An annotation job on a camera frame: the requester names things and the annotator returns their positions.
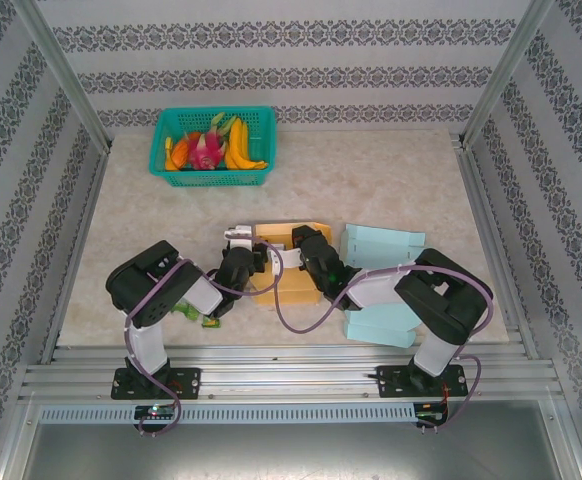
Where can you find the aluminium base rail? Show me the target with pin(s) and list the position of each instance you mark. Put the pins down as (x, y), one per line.
(281, 372)

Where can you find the aluminium frame post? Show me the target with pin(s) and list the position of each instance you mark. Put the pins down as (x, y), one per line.
(61, 70)
(506, 70)

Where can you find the teal plastic basket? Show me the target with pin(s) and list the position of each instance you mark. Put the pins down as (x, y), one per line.
(211, 179)

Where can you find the light blue paper box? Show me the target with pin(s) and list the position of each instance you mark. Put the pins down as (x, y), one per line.
(371, 240)

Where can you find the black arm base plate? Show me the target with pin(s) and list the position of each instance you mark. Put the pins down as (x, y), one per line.
(191, 382)
(388, 385)

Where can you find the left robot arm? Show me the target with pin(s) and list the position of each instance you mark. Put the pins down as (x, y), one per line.
(146, 345)

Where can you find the aluminium side rail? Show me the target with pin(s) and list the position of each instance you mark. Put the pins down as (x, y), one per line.
(78, 250)
(493, 250)

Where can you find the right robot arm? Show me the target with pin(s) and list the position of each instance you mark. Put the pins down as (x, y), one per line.
(436, 355)

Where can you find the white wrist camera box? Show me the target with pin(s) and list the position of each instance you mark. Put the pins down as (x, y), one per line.
(238, 235)
(288, 259)

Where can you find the green snack packet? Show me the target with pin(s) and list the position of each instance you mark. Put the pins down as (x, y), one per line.
(188, 312)
(211, 324)

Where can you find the grey metal sheet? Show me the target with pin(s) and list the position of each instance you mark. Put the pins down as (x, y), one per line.
(291, 455)

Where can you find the orange fruit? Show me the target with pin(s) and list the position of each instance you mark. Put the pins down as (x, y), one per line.
(181, 152)

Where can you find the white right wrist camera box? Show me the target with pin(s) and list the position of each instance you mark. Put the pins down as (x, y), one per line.
(288, 259)

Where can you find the pink dragon fruit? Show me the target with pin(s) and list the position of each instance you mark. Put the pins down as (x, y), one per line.
(205, 152)

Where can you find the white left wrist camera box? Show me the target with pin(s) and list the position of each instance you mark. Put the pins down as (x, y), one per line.
(238, 235)

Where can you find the yellow banana bunch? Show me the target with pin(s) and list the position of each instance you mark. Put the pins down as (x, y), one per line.
(238, 145)

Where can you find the small circuit board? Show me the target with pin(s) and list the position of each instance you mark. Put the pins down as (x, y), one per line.
(431, 414)
(156, 411)

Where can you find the yellow paper box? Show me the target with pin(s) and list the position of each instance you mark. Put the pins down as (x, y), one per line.
(296, 292)

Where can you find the small yellow fruit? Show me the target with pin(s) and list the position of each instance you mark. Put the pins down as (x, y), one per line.
(168, 146)

